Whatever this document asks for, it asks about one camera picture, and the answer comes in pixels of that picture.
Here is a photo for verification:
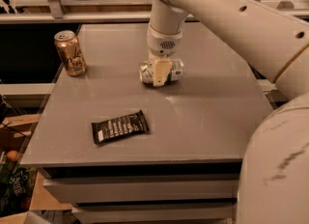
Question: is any grey drawer cabinet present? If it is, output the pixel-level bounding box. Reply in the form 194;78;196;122
22;22;271;223

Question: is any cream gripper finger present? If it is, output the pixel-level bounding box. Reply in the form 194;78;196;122
153;59;172;87

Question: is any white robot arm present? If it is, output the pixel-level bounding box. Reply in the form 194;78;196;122
151;0;309;224

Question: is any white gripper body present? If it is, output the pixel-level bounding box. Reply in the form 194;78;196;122
147;25;183;60

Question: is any white green 7up can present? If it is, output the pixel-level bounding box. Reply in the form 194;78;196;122
139;58;183;84

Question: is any gold soda can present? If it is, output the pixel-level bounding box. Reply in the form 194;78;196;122
54;30;87;76

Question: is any black snack bar wrapper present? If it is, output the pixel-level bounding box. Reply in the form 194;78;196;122
91;110;150;145

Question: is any metal shelf rail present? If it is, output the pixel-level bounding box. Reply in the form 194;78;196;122
0;0;309;25

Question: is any cardboard box with items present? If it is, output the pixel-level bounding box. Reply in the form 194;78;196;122
0;114;72;224

